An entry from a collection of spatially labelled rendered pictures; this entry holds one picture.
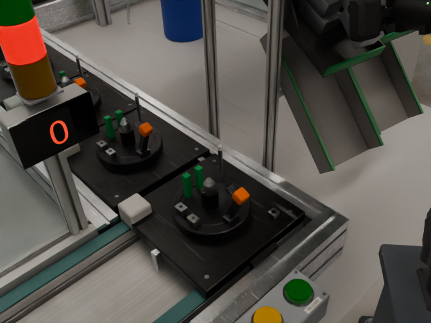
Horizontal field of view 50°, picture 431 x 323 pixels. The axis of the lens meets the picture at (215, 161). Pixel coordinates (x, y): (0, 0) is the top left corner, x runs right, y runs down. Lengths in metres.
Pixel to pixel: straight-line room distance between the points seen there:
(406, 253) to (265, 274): 0.22
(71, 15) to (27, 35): 1.29
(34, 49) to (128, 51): 1.04
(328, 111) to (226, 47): 0.75
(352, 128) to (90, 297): 0.58
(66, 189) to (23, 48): 0.28
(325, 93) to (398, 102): 0.20
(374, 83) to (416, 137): 0.26
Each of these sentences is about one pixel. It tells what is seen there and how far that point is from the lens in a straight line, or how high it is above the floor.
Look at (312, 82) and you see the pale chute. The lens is 0.93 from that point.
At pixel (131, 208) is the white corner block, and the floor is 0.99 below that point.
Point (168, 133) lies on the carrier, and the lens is 1.03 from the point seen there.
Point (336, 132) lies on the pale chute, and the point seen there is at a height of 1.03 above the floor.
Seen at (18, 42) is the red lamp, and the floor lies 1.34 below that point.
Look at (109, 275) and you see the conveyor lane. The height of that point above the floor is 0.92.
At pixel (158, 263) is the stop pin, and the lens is 0.81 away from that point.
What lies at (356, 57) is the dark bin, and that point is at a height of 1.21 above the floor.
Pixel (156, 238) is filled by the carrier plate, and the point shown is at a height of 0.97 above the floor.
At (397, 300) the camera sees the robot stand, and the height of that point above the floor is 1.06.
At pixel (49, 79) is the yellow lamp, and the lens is 0.65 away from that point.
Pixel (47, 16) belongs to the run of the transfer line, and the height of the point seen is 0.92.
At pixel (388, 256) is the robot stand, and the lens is 0.69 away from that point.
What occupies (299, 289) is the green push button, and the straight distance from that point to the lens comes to 0.74.
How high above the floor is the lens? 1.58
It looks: 40 degrees down
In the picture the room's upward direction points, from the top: 3 degrees counter-clockwise
